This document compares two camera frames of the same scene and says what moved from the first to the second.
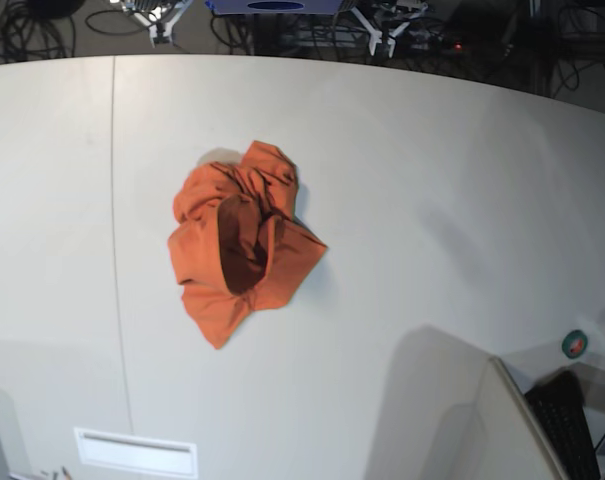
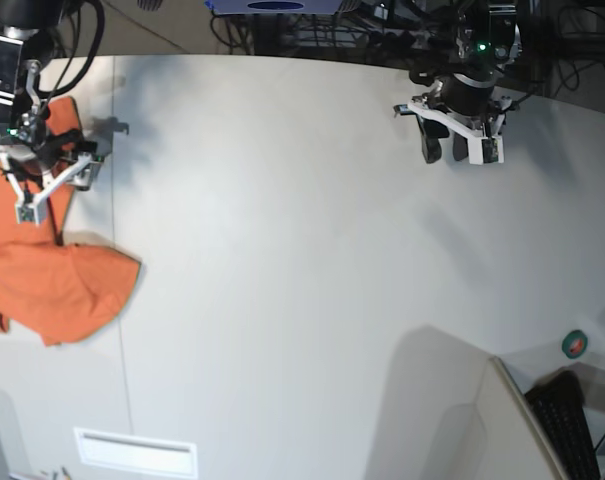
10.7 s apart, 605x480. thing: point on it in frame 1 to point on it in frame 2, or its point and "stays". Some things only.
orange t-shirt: [239, 244] to [32, 282]
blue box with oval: [274, 7] stays
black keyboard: [559, 405] stays
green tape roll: [574, 343] stays
